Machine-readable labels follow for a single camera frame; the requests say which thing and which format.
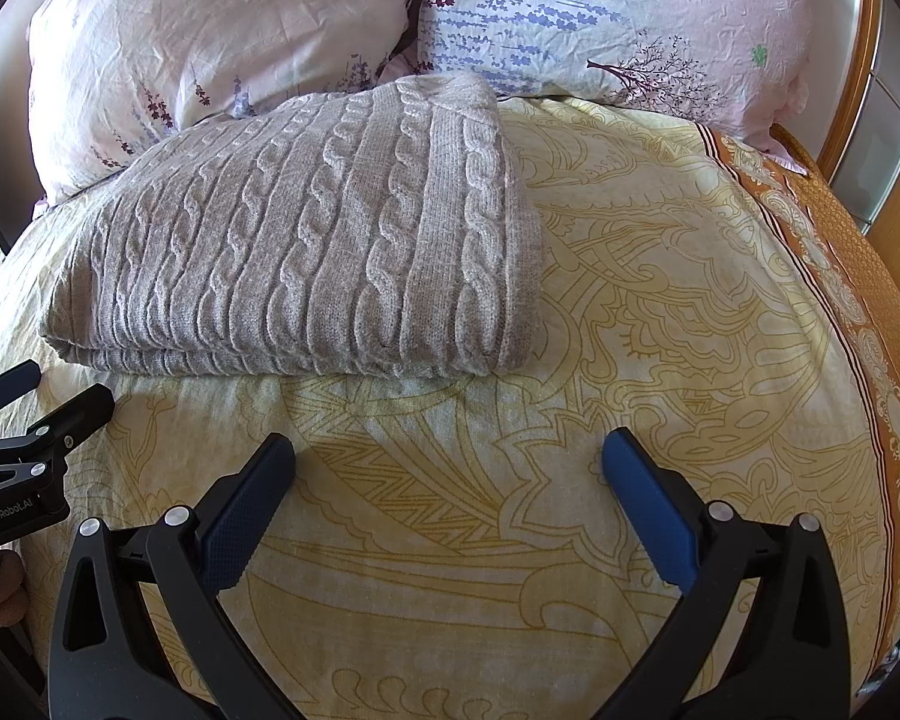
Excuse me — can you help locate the pink floral pillow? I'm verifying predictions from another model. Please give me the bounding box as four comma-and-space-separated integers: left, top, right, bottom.
28, 0, 422, 205

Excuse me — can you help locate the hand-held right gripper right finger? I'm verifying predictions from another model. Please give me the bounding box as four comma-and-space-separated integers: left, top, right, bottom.
596, 427, 850, 720

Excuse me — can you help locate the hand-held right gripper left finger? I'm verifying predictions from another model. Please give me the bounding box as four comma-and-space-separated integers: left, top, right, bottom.
49, 433, 299, 720

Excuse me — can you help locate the yellow orange patterned bed cover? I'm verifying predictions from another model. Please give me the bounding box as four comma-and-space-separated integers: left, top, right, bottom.
0, 90, 900, 720

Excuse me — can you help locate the beige cable knit sweater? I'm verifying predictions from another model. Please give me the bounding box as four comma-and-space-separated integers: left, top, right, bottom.
40, 73, 545, 379

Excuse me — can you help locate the person's left hand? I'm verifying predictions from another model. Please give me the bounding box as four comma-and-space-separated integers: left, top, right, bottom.
0, 550, 30, 629

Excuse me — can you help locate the wooden framed glass panel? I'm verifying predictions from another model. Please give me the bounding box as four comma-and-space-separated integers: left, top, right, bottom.
817, 0, 900, 293

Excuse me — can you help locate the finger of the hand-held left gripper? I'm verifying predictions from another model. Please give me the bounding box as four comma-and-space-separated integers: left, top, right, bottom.
0, 360, 43, 422
0, 384, 116, 497

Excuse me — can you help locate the floral pillow with tree print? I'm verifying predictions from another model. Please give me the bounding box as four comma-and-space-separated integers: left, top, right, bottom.
418, 0, 835, 145

